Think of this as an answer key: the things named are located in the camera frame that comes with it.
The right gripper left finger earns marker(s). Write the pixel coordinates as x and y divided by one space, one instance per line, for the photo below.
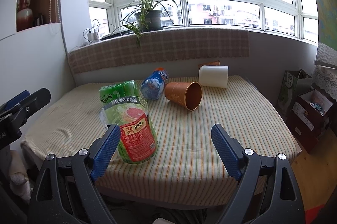
65 190

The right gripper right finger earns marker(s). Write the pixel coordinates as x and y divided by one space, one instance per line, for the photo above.
267 189

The red green cut bottle cup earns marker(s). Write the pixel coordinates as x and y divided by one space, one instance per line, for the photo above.
138 140

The green tea bottle cup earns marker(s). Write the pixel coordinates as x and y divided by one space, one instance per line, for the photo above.
119 90

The orange paper cup near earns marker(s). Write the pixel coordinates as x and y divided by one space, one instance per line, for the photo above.
186 94

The orange paper cup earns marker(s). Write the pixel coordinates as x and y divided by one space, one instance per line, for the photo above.
186 94
213 63

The white plastic cup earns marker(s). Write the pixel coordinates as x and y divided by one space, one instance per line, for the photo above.
214 76

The blue orange bottle cup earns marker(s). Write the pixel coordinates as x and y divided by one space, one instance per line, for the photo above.
153 86

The orange paper cup far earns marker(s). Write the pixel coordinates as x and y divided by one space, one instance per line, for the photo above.
213 63

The striped table cloth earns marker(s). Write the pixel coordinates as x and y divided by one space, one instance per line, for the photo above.
186 170

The dark red cardboard box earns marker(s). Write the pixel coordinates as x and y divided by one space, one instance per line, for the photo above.
310 117

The red ceramic vase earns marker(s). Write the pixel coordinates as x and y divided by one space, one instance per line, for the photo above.
24 15

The white power charger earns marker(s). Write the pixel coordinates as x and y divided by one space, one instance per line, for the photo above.
93 36

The green shopping bag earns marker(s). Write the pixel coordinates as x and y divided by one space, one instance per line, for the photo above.
293 84

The black laptop on sill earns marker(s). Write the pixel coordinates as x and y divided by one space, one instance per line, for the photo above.
117 34

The plaid windowsill blanket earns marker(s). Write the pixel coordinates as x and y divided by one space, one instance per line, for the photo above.
161 46

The potted spider plant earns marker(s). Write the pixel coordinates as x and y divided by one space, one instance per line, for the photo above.
144 17

